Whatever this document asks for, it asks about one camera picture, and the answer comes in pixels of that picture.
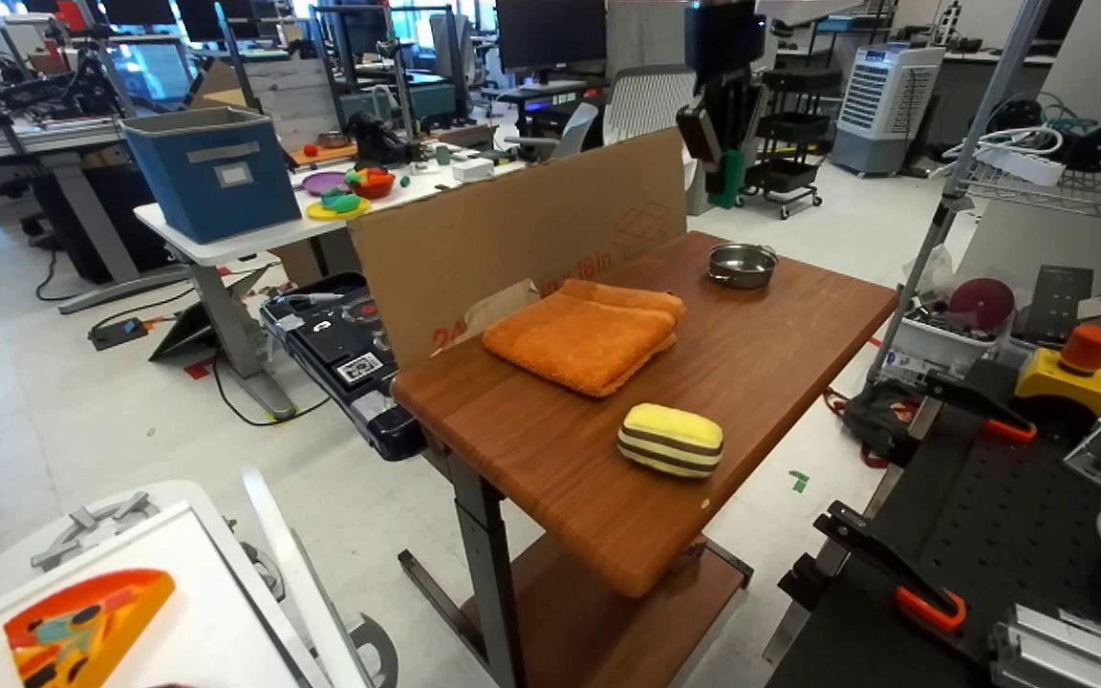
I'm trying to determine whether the white portable air cooler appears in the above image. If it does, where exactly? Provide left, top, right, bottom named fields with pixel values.
left=830, top=44, right=943, bottom=176

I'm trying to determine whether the right orange black clamp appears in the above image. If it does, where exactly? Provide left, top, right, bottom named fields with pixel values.
left=842, top=374, right=1036, bottom=467

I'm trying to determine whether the wooden lower table shelf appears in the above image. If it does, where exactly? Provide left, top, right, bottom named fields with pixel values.
left=514, top=539, right=753, bottom=688

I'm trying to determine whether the black perforated breadboard plate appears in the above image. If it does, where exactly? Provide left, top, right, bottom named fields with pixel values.
left=768, top=410, right=1101, bottom=688

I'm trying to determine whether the yellow emergency stop box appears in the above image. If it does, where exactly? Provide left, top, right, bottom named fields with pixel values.
left=1012, top=323, right=1101, bottom=418

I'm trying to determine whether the brown cardboard panel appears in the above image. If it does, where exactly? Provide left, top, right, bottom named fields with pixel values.
left=353, top=130, right=689, bottom=368

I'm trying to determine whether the left orange black clamp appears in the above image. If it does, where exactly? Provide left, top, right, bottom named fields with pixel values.
left=780, top=500, right=971, bottom=643

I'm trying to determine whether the small steel pot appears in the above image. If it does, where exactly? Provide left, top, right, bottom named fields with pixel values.
left=707, top=244, right=775, bottom=289

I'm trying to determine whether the folded orange towel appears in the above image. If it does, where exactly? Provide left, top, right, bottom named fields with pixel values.
left=480, top=277, right=689, bottom=398

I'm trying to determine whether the yellow striped sponge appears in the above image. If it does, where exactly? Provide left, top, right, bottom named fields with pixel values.
left=616, top=400, right=725, bottom=479

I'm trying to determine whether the orange patterned plate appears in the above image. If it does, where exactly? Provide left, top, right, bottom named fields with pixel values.
left=5, top=568, right=177, bottom=688

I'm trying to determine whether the orange black clamp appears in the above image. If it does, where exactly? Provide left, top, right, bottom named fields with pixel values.
left=780, top=500, right=971, bottom=643
left=842, top=374, right=1036, bottom=467

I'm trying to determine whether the blue storage bin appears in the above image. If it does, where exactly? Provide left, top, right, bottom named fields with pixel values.
left=121, top=108, right=300, bottom=242

